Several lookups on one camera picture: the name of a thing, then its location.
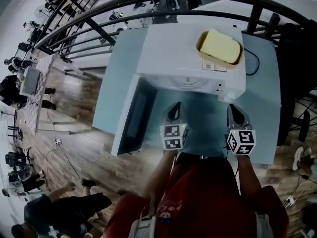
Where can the person's left forearm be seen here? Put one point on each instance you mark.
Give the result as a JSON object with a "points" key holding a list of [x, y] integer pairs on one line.
{"points": [[161, 172]]}

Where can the pale yellow sponge block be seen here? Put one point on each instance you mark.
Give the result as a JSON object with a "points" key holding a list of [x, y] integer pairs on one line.
{"points": [[220, 46]]}

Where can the black metal frame stool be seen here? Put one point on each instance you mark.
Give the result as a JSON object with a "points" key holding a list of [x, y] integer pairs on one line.
{"points": [[305, 125]]}

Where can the small white microwave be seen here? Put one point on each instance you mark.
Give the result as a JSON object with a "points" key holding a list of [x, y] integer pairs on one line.
{"points": [[29, 80]]}

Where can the white power strip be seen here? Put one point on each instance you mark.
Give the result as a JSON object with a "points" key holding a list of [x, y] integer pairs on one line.
{"points": [[290, 201], [58, 142]]}

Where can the yellow sponge in tray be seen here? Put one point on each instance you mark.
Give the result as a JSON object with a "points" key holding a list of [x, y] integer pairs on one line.
{"points": [[201, 52]]}

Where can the checkered table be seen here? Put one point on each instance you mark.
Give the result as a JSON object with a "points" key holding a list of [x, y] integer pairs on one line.
{"points": [[33, 113]]}

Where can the person's right forearm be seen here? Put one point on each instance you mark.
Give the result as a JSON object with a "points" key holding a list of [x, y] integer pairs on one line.
{"points": [[247, 175]]}

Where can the white microwave door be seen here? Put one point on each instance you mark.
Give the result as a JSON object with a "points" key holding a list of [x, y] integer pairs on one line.
{"points": [[126, 118]]}

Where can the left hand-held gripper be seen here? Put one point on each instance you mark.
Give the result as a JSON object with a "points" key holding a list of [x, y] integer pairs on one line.
{"points": [[172, 137]]}

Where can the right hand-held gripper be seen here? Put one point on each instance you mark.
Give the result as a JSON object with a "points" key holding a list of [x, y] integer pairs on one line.
{"points": [[241, 142]]}

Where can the black office chair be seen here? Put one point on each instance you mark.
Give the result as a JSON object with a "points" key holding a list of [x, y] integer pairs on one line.
{"points": [[297, 66]]}

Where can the white microwave oven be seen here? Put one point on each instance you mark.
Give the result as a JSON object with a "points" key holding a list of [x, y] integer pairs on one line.
{"points": [[173, 53]]}

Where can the person's red shirt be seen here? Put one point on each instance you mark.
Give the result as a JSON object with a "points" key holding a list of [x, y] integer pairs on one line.
{"points": [[198, 207]]}

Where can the light blue table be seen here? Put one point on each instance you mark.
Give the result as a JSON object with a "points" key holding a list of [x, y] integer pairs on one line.
{"points": [[262, 103]]}

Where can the standing fan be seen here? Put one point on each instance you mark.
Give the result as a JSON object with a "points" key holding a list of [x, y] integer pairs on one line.
{"points": [[39, 11], [3, 113]]}

